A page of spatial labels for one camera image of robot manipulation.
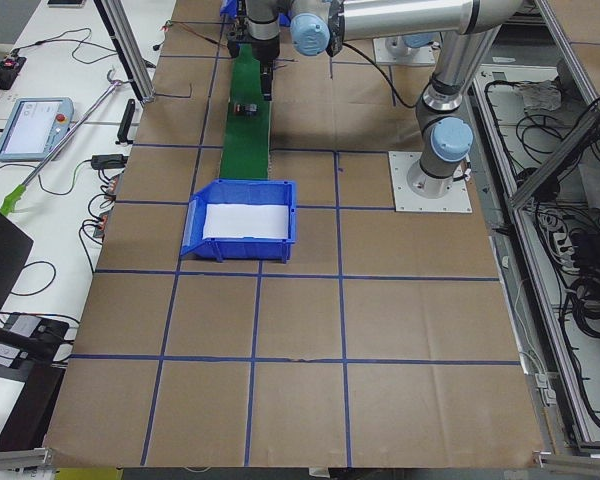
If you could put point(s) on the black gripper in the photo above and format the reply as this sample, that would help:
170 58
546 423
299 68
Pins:
266 50

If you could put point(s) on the red push button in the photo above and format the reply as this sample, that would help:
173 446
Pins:
245 109

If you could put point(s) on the blue bin on right side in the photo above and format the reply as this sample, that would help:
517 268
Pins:
233 9

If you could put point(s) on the blue bin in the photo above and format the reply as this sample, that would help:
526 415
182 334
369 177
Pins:
233 9
226 191

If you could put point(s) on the green conveyor belt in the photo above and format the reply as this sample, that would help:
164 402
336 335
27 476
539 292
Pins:
246 145

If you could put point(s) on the blue bin on left side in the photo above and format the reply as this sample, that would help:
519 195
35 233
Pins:
226 191

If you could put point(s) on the white foam pad left bin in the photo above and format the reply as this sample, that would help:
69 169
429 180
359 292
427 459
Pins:
246 220

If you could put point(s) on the black power adapter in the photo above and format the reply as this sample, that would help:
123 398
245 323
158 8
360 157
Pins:
108 161

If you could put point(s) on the blue teach pendant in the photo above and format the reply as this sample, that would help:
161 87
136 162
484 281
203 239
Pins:
34 127

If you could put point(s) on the reacher grabber stick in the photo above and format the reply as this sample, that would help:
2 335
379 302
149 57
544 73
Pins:
11 199

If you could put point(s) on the white power strip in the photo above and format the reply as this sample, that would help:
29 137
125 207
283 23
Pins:
562 248

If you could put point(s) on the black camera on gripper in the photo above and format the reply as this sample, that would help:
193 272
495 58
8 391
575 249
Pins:
237 36

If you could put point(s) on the black handle bar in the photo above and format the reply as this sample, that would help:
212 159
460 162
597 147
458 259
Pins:
122 137

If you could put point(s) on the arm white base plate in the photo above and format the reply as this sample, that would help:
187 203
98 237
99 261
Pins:
423 59
416 192

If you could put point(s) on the aluminium frame post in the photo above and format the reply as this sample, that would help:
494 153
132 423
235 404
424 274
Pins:
120 32

